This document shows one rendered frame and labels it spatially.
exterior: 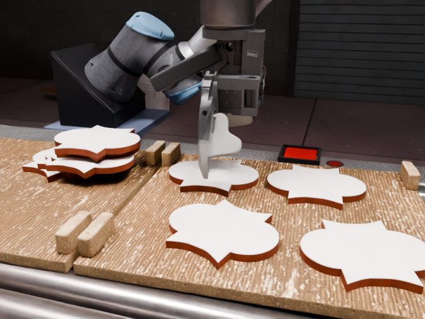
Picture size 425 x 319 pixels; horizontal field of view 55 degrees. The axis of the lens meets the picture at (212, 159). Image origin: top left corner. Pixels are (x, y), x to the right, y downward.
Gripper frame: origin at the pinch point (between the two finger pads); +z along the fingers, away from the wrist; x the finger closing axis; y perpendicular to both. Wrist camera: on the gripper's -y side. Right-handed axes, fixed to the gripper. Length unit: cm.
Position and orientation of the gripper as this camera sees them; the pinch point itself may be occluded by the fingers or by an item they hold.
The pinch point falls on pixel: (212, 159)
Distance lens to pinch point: 64.6
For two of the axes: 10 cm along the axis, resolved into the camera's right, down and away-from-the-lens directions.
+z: 0.0, 9.2, 4.0
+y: 9.7, 0.9, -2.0
